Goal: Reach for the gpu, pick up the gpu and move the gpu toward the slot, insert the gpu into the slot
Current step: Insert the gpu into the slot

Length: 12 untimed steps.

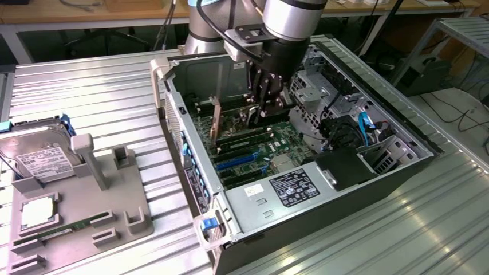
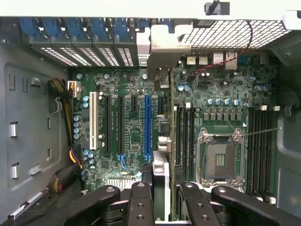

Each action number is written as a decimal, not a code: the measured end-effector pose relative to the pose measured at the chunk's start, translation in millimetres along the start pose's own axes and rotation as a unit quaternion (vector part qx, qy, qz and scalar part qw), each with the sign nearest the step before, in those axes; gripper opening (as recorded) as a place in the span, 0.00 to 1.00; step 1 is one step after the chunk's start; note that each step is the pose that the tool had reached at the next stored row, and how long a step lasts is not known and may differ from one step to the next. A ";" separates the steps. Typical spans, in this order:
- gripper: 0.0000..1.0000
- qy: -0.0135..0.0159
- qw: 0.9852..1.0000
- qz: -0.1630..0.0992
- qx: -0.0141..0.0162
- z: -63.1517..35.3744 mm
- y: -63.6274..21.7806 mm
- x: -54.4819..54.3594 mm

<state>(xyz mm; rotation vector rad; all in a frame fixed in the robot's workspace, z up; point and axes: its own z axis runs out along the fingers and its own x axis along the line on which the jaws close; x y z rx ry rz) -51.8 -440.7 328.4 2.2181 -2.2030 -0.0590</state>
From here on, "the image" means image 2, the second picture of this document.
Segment blue expansion slot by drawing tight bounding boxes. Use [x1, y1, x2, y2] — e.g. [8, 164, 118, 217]
[144, 94, 152, 163]

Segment long black expansion slot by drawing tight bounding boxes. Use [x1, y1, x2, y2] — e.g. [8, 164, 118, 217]
[117, 95, 125, 155]
[104, 95, 111, 155]

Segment white expansion slot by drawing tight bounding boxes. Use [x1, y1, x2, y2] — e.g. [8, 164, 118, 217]
[89, 91, 98, 151]

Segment silver chipset heatsink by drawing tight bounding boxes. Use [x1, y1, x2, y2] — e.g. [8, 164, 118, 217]
[107, 178, 142, 192]

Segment metal socket cover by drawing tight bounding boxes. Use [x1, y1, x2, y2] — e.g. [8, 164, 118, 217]
[201, 178, 244, 189]

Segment cpu socket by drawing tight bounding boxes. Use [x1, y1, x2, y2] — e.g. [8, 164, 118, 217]
[197, 127, 247, 187]

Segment green motherboard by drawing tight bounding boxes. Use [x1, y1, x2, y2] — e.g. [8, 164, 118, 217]
[69, 54, 278, 203]

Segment thin metal locking lever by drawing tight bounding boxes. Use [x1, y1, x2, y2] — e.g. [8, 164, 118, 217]
[239, 126, 282, 137]

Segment open black pc case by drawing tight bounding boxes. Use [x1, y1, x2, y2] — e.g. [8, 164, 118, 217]
[0, 0, 301, 226]

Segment black yellow braided cable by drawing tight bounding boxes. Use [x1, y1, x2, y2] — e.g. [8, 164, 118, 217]
[48, 78, 82, 165]
[48, 162, 83, 195]

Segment red black twisted wire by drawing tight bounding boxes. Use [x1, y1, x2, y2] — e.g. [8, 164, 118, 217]
[188, 20, 254, 78]

